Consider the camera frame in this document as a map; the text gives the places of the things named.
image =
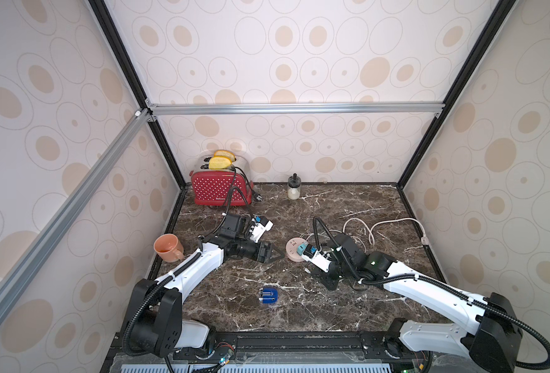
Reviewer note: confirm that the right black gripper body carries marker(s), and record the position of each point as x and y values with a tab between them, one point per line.
330	276

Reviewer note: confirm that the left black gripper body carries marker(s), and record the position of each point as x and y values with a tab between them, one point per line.
254	251

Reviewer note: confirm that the teal USB wall charger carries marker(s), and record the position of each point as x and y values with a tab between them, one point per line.
302	248

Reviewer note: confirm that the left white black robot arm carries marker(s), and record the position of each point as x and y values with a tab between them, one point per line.
154	322

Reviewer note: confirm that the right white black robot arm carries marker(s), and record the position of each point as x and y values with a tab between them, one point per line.
465	309

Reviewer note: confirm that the round pink power strip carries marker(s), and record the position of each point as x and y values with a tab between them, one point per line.
291	249

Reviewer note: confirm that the small glass bottle black cap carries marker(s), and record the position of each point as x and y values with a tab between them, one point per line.
294	187

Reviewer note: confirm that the red polka dot toaster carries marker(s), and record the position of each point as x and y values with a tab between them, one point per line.
211	187

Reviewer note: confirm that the orange plastic cup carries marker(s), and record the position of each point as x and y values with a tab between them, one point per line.
169	248

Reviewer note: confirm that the front yellow toast slice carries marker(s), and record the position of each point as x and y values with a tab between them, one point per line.
219	162

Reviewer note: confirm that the yellow toast slice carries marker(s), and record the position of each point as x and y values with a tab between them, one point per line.
225	154
219	162

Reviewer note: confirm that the back yellow toast slice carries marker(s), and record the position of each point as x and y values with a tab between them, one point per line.
225	154

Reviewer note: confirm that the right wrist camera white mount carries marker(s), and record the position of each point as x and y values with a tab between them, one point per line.
312	255

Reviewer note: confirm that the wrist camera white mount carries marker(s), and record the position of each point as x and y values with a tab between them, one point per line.
312	255
259	225

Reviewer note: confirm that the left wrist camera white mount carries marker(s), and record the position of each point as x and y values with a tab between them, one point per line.
259	225

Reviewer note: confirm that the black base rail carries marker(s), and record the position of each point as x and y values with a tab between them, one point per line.
298	342

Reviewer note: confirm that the left slanted aluminium frame bar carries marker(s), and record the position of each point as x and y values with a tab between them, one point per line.
25	270

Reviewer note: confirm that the horizontal aluminium frame bar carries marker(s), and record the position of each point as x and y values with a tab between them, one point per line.
310	108

